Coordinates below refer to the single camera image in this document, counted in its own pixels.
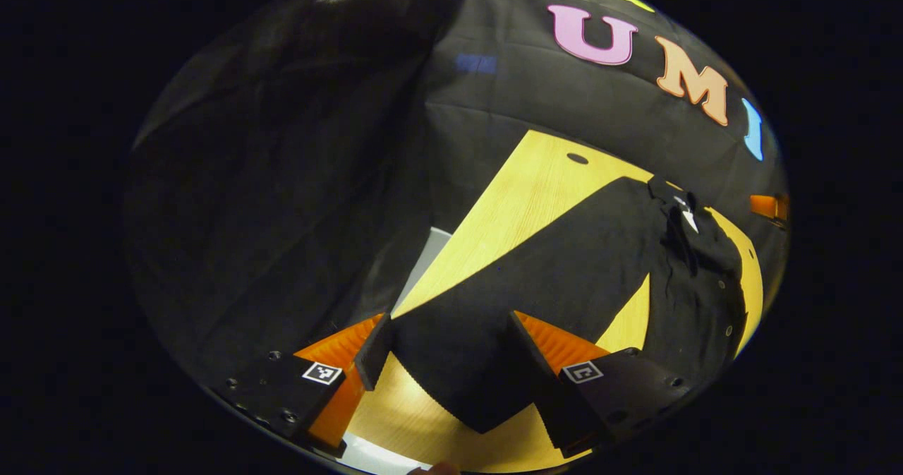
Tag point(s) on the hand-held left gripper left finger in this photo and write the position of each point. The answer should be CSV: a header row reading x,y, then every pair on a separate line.
x,y
374,351

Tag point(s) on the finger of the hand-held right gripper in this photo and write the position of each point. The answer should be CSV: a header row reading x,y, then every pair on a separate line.
x,y
765,207

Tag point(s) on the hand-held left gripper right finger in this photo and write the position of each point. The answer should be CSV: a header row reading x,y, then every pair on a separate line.
x,y
540,383

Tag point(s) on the black button-up garment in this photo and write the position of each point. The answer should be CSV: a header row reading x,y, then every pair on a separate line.
x,y
564,270

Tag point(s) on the black backdrop cloth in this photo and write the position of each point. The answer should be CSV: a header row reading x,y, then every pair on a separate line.
x,y
317,178

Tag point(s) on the black table grommet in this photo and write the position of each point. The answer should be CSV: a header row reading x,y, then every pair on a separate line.
x,y
577,158

